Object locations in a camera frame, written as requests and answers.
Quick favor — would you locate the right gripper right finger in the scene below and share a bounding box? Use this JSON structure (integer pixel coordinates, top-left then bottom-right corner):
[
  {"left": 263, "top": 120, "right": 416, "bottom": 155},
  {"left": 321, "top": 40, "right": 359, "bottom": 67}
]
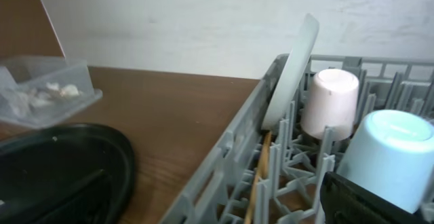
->
[{"left": 320, "top": 172, "right": 429, "bottom": 224}]

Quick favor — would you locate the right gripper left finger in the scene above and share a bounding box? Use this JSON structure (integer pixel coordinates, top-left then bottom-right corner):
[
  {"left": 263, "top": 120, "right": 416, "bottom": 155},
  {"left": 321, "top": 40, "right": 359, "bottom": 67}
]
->
[{"left": 1, "top": 170, "right": 112, "bottom": 224}]

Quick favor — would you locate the blue cup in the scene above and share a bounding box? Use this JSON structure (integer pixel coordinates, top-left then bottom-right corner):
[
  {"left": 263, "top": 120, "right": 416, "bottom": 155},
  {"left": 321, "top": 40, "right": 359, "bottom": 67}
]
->
[{"left": 336, "top": 110, "right": 433, "bottom": 214}]

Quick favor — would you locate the wooden chopstick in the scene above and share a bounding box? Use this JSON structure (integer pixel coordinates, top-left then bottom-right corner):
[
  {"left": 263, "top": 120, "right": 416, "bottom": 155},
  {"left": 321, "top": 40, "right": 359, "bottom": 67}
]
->
[{"left": 244, "top": 131, "right": 272, "bottom": 224}]

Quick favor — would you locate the pink cup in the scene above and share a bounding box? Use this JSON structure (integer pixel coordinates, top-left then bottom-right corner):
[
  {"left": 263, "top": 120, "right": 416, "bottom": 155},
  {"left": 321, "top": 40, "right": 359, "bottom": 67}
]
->
[{"left": 300, "top": 69, "right": 359, "bottom": 141}]

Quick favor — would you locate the white gold wrapper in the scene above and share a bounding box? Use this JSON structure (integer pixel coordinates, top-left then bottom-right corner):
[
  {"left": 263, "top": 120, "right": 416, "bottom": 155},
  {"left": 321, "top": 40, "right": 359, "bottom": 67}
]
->
[{"left": 1, "top": 83, "right": 83, "bottom": 117}]

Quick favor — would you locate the grey plate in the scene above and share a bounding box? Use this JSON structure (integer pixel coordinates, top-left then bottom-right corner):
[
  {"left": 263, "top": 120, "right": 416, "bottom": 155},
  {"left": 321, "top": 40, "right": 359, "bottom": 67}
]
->
[{"left": 261, "top": 14, "right": 319, "bottom": 130}]

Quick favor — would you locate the grey dishwasher rack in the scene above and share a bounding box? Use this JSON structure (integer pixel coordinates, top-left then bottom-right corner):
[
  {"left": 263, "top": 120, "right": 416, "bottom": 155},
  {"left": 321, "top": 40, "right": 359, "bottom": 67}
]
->
[{"left": 162, "top": 54, "right": 433, "bottom": 223}]

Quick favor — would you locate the round black tray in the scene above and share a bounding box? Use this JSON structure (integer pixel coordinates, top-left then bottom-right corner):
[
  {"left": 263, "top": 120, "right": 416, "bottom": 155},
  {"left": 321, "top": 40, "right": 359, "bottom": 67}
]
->
[{"left": 1, "top": 124, "right": 135, "bottom": 223}]

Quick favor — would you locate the clear plastic bin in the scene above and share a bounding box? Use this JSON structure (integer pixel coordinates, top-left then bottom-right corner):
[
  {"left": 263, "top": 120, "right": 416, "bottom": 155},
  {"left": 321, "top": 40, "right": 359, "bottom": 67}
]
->
[{"left": 1, "top": 56, "right": 102, "bottom": 128}]

